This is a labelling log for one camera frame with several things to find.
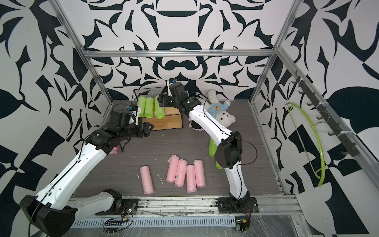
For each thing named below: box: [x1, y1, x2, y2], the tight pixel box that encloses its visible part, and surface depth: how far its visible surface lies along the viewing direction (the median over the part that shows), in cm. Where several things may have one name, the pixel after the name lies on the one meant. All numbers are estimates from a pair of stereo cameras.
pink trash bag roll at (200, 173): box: [193, 159, 206, 188], surface depth 84 cm
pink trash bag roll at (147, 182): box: [139, 165, 155, 196], surface depth 82 cm
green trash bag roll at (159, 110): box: [154, 95, 165, 120], surface depth 89 cm
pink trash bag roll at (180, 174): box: [174, 158, 188, 188], surface depth 83 cm
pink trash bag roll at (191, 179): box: [186, 164, 197, 194], surface depth 82 cm
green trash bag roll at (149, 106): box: [144, 96, 155, 119], surface depth 93 cm
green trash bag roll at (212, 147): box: [208, 137, 218, 158], surface depth 93 cm
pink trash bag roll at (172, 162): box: [166, 155, 180, 184], surface depth 86 cm
